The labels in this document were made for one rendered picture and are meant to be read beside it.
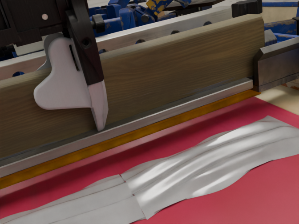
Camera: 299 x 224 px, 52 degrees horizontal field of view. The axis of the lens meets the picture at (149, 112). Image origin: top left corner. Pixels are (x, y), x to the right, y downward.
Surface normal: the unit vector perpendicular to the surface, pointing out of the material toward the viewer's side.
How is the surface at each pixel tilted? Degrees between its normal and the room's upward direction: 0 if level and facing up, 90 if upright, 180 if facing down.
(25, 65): 90
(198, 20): 90
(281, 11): 81
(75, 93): 84
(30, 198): 0
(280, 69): 90
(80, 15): 70
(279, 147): 39
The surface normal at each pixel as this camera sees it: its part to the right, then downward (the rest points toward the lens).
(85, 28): 0.35, 0.16
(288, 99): -0.18, -0.90
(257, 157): 0.15, -0.40
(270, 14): -0.92, 0.16
